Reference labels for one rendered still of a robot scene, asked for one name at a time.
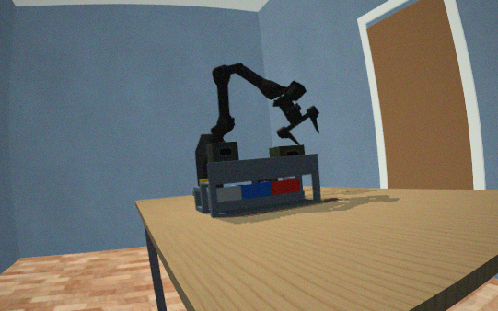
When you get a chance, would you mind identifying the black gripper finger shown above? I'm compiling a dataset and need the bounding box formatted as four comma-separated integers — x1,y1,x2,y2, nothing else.
309,113,319,133
283,132,299,145

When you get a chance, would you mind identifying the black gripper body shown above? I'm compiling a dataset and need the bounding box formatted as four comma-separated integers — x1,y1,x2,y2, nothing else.
277,104,319,139

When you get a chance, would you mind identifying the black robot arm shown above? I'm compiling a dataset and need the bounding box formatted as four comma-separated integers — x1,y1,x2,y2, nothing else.
208,63,307,144

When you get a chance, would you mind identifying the olive green case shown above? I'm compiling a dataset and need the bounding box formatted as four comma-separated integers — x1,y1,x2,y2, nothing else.
269,144,305,157

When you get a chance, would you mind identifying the grey metal shelf rack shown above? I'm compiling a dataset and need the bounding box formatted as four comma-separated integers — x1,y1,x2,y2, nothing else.
191,154,321,218

